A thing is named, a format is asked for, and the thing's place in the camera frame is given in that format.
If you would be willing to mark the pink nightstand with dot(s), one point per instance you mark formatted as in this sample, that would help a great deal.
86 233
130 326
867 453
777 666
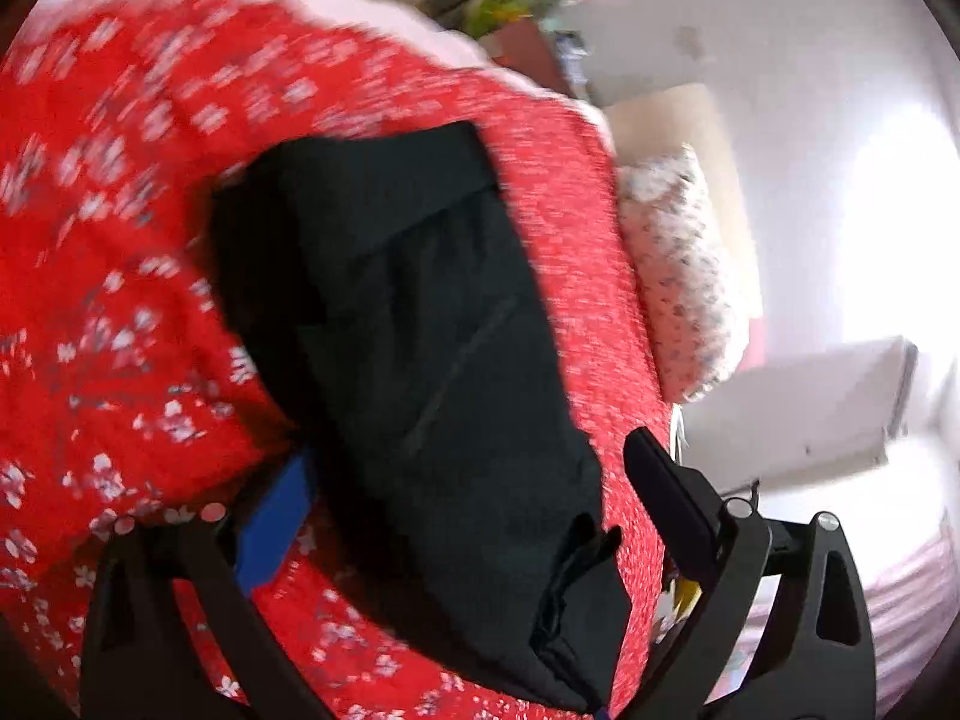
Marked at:
525 45

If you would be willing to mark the cream and pink headboard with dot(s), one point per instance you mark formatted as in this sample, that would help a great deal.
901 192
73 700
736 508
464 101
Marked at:
697 135

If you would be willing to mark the black pants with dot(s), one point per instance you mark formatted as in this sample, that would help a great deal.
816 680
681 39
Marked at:
420 330

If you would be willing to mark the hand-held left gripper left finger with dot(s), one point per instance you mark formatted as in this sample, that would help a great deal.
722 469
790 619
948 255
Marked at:
276 525

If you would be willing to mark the pink striped cloth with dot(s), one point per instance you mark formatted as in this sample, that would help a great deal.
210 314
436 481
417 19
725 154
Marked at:
907 600

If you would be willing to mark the pale nightstand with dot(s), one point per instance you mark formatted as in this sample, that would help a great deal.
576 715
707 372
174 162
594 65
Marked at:
810 412

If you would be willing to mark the floral print pillow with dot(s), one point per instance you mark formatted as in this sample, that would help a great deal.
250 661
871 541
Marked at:
682 277

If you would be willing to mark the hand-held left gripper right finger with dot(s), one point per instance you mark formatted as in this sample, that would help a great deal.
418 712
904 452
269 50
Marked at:
667 499

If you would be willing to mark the red floral blanket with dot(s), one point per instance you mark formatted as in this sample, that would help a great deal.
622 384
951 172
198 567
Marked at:
97 240

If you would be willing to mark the plush toy stack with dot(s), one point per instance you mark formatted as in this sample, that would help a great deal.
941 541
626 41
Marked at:
491 11

